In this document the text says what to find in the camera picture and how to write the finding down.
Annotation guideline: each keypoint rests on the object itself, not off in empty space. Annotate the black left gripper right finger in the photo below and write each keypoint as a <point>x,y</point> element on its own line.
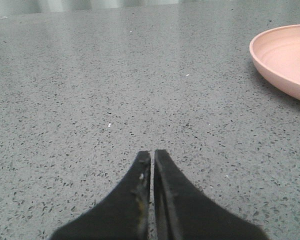
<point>182,212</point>

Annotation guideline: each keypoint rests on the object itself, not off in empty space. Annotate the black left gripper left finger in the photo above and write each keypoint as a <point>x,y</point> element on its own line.
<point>122,214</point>

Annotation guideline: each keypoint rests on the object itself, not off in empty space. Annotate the pink plate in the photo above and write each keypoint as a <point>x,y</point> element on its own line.
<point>275,54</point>

